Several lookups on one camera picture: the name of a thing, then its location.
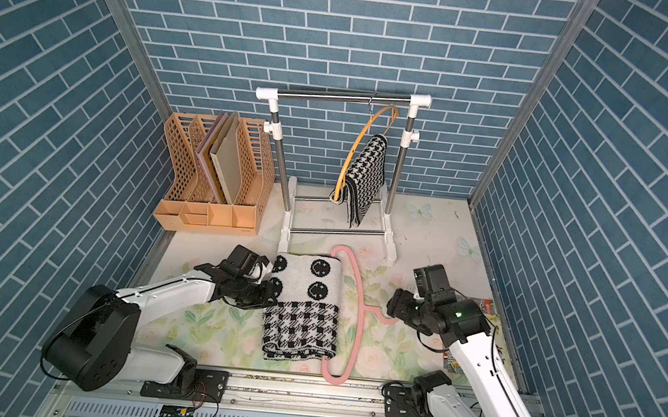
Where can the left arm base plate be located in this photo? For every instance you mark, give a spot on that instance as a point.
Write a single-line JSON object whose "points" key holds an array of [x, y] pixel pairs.
{"points": [[193, 384]]}

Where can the left green circuit board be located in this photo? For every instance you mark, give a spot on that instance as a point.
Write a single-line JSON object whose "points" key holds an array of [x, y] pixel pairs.
{"points": [[175, 411]]}

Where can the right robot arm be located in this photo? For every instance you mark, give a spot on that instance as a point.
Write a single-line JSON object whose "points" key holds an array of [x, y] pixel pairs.
{"points": [[471, 340]]}

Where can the beige folder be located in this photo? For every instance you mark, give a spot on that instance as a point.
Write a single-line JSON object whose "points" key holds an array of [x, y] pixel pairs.
{"points": [[225, 156]]}

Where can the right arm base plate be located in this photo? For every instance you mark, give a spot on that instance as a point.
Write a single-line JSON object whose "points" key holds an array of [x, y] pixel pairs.
{"points": [[398, 400]]}

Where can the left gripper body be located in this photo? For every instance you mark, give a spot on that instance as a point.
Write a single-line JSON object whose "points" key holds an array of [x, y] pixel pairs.
{"points": [[251, 294]]}

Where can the orange plastic file organizer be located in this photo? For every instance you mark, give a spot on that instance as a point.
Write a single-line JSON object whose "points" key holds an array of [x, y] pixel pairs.
{"points": [[187, 207]]}

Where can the smiley face grey scarf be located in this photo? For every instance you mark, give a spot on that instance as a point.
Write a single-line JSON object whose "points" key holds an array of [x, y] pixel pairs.
{"points": [[303, 322]]}

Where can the orange clothes hanger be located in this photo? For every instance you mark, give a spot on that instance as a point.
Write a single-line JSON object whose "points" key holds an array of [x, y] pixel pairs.
{"points": [[393, 112]]}

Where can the houndstooth black white scarf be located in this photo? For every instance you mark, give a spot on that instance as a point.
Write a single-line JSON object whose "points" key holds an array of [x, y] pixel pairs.
{"points": [[363, 180]]}

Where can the aluminium mounting rail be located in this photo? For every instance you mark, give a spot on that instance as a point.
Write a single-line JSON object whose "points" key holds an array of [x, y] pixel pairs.
{"points": [[247, 395]]}

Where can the colourful picture book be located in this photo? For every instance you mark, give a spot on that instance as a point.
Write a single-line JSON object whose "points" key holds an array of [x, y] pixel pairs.
{"points": [[489, 311]]}

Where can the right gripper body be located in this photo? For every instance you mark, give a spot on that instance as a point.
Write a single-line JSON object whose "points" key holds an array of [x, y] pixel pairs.
{"points": [[411, 309]]}

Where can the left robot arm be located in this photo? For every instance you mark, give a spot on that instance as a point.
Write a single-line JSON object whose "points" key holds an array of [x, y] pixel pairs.
{"points": [[94, 344]]}

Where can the purple folder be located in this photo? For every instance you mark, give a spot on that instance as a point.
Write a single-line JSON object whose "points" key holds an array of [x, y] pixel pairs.
{"points": [[203, 152]]}

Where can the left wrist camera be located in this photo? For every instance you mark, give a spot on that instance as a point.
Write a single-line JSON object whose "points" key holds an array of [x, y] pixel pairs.
{"points": [[261, 270]]}

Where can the pink clothes hanger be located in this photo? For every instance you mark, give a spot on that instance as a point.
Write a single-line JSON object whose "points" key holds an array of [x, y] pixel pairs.
{"points": [[362, 312]]}

